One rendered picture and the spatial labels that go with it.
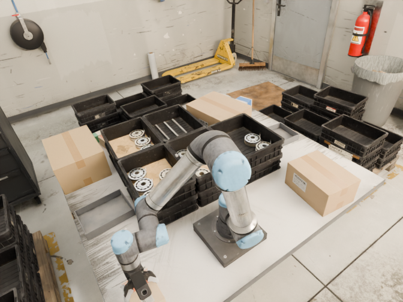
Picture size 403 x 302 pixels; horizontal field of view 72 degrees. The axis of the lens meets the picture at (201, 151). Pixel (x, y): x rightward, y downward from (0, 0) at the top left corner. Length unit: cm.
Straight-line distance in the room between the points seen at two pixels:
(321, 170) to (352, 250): 95
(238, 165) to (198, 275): 67
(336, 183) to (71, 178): 149
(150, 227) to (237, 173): 39
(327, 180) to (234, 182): 80
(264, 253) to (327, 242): 106
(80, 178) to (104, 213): 31
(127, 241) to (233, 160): 45
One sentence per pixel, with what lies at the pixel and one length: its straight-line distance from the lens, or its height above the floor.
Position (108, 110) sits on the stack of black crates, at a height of 53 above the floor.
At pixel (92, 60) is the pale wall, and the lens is 472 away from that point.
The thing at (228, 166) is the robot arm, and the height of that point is 136.
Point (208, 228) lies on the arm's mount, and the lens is 144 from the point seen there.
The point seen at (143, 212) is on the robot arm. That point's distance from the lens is 109.
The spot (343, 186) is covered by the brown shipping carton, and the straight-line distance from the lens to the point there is 157.
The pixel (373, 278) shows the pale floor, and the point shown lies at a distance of 236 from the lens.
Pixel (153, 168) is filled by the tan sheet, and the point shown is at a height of 83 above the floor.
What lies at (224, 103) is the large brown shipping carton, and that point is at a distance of 213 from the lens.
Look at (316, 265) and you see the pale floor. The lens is 228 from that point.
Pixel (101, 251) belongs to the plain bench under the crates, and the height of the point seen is 70.
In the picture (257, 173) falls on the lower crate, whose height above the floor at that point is 76.
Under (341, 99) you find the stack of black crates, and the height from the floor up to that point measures 51.
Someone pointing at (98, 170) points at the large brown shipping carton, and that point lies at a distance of 188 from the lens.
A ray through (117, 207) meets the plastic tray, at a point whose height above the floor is 70.
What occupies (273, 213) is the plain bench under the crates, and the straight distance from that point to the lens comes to 157.
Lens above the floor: 189
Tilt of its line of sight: 37 degrees down
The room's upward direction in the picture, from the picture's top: 5 degrees counter-clockwise
